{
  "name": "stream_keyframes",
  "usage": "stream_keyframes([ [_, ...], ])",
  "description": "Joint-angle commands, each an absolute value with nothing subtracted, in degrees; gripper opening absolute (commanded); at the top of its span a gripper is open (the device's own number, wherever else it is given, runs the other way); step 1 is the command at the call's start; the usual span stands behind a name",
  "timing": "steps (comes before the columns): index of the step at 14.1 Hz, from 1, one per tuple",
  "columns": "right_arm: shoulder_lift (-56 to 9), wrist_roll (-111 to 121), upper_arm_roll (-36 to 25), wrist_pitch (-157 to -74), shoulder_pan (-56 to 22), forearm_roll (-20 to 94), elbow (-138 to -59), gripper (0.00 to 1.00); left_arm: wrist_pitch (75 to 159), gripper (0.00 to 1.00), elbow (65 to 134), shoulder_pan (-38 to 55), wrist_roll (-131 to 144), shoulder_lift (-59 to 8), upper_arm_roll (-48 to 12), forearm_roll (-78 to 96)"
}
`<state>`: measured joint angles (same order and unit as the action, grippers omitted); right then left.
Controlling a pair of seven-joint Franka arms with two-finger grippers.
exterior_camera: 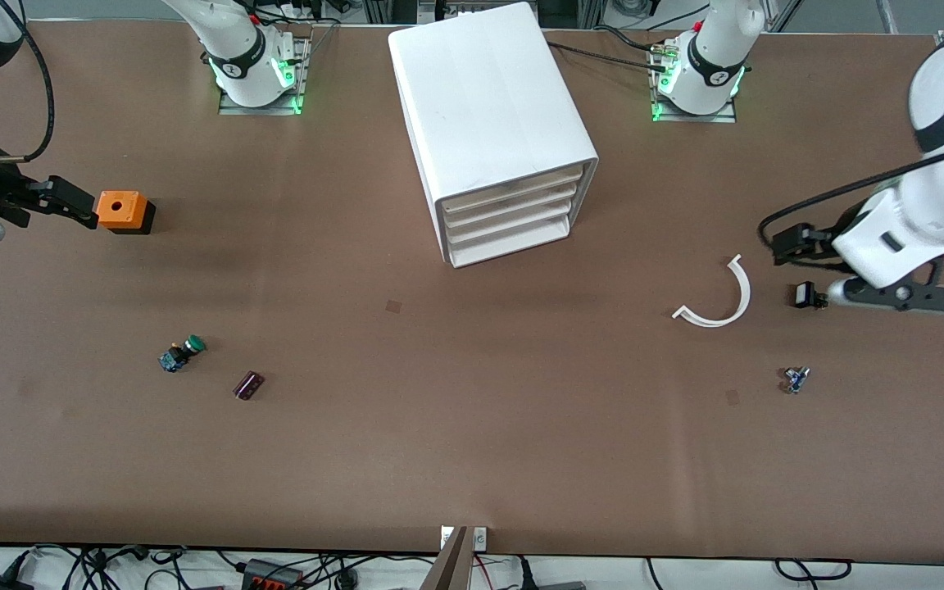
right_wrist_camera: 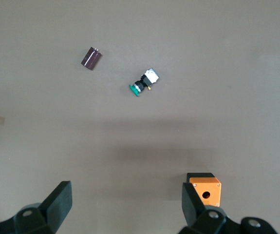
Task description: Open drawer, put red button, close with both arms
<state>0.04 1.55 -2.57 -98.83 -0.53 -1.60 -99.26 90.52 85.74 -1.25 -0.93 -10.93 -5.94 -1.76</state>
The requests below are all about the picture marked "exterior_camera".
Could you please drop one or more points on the black power strip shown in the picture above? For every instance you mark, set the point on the black power strip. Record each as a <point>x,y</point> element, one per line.
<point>271,578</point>

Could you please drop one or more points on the white curved plastic strip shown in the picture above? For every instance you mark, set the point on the white curved plastic strip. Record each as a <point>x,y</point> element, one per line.
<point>742,295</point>

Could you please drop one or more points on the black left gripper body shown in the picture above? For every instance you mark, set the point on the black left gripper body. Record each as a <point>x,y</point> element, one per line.
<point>826,239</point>

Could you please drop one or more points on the white mounting bracket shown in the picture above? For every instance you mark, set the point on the white mounting bracket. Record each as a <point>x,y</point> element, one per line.
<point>480,538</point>

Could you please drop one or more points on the maroon cylindrical component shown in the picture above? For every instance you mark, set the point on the maroon cylindrical component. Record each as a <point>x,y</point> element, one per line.
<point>248,385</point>

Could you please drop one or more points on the white drawer cabinet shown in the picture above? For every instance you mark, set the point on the white drawer cabinet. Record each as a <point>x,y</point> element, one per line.
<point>488,90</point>

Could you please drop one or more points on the black floor plug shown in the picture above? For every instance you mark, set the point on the black floor plug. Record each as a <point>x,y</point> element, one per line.
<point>525,574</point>

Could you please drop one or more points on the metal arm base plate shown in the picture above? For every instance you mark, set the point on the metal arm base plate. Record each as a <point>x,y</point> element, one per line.
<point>693,118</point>
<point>259,110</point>

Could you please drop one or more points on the small electrical contact block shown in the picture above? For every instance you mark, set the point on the small electrical contact block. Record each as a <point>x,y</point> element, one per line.
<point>796,379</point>

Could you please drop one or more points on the black white switch block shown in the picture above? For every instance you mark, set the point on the black white switch block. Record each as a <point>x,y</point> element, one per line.
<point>805,295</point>

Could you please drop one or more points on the green push button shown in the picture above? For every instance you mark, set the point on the green push button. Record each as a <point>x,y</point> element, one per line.
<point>185,351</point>

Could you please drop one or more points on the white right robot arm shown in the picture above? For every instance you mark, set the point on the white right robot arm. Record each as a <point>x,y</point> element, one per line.
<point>234,41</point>

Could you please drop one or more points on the orange button enclosure box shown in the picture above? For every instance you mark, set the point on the orange button enclosure box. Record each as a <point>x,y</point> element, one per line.
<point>118,209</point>

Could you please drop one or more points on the black power adapter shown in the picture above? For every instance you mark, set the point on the black power adapter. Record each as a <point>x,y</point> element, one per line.
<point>1,583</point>

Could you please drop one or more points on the brown camera support beam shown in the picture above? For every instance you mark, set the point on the brown camera support beam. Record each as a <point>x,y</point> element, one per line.
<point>451,569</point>

